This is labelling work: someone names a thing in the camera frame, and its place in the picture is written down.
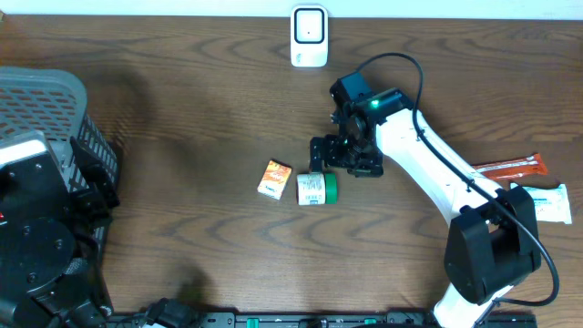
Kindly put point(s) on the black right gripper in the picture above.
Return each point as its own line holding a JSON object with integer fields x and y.
{"x": 370, "y": 166}

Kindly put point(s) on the teal wet wipes pack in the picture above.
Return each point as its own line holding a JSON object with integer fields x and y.
{"x": 551, "y": 205}

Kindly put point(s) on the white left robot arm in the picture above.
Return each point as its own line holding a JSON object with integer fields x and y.
{"x": 50, "y": 258}

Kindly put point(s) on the green lid jar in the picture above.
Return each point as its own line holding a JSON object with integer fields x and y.
{"x": 317, "y": 189}

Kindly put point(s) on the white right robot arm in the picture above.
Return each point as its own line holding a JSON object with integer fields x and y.
{"x": 492, "y": 233}

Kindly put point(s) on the white barcode scanner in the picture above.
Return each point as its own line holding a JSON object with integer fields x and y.
{"x": 309, "y": 38}

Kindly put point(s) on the orange small box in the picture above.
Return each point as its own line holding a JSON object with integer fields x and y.
{"x": 274, "y": 180}

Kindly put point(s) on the red chocolate bar wrapper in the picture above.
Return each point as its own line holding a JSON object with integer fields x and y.
{"x": 513, "y": 168}

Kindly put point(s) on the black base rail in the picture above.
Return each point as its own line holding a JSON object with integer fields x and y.
{"x": 171, "y": 313}

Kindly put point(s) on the grey plastic basket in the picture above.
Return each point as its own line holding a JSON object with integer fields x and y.
{"x": 45, "y": 110}

